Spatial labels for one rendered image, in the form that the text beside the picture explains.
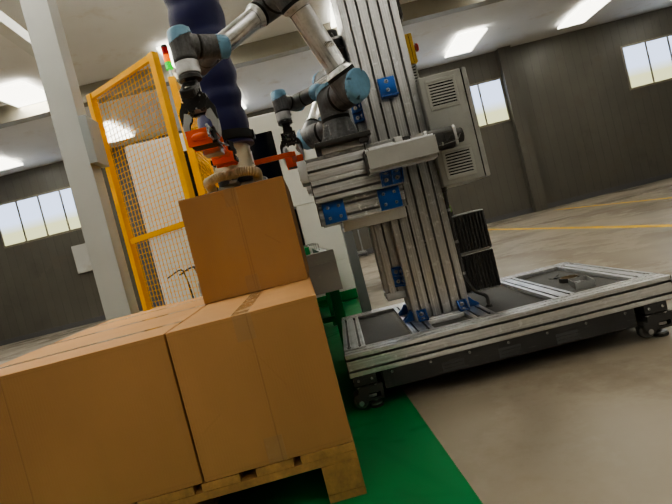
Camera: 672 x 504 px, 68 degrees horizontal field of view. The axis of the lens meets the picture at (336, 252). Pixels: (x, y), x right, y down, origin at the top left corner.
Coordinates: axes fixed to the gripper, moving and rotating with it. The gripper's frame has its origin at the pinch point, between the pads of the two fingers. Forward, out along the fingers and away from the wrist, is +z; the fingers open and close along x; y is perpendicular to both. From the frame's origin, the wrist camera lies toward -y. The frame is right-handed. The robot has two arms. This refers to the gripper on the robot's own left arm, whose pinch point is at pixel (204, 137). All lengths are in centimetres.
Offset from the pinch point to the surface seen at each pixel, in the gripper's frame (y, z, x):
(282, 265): 30, 46, -12
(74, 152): 159, -50, 105
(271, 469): -29, 94, 0
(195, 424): -30, 78, 16
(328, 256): 96, 49, -31
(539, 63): 1021, -242, -652
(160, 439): -30, 79, 25
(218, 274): 30, 43, 12
